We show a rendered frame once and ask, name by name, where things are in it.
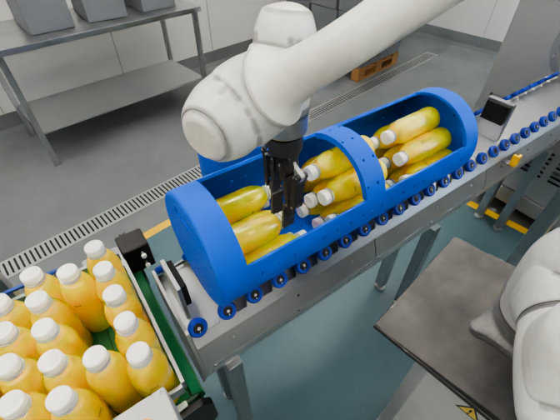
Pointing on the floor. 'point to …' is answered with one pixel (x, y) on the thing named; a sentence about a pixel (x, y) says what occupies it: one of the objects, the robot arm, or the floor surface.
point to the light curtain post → (547, 219)
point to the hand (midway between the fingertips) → (282, 208)
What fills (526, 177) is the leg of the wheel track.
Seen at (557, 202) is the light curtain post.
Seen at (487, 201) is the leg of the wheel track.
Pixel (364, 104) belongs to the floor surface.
